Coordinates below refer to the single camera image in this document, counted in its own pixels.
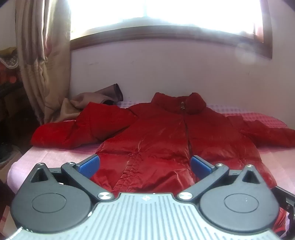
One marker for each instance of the beige floral curtain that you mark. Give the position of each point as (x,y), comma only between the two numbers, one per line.
(39,62)

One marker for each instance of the red puffer jacket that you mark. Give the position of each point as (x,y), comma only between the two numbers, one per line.
(159,136)

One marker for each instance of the brown cloth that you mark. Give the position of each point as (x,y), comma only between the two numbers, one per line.
(99,98)

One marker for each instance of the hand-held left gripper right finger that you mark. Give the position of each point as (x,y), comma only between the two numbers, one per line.
(200,166)

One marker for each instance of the pink checkered bed sheet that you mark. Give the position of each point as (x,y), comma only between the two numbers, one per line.
(49,157)

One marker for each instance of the wooden window frame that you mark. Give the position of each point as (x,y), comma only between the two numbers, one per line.
(161,32)

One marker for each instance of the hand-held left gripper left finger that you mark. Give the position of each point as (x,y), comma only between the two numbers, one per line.
(89,166)

